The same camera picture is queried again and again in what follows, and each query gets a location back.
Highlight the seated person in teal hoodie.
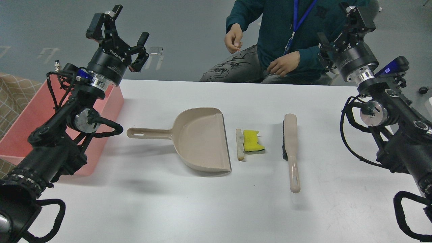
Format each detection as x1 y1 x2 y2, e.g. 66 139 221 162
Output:
200 0 369 85

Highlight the person's left hand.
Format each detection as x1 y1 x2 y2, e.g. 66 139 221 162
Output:
267 51 300 77

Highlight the beige checkered cloth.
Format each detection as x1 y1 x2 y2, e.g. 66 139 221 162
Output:
0 73 42 177

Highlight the white eraser stick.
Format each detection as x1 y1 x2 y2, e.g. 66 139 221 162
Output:
236 129 244 161

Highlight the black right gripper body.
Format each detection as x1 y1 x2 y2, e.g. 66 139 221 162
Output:
333 30 379 83

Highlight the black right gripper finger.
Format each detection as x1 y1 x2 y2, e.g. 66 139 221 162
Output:
340 3 376 36
317 32 339 72

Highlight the beige hand brush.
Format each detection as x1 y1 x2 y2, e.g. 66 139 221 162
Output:
282 113 301 193

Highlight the silver floor socket plate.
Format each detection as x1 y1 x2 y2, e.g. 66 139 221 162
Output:
147 46 164 55

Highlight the blue lanyard with badge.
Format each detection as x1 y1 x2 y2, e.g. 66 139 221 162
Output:
283 0 319 56

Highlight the yellow sponge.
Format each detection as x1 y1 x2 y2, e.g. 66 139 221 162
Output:
243 130 265 152

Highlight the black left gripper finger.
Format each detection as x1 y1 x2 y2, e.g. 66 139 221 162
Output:
130 32 150 72
85 5 123 42

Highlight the person's right hand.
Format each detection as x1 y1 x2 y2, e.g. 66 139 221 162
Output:
224 23 243 54

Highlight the pink plastic bin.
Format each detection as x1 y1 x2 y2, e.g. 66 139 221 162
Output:
0 80 125 177

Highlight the beige plastic dustpan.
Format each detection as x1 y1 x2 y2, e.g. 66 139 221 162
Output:
127 107 231 172

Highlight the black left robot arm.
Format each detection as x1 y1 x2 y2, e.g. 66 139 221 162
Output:
1 4 149 243

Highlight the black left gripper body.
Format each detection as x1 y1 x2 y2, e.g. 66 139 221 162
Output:
87 37 138 86

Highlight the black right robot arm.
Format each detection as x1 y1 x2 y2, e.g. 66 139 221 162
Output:
318 0 432 242

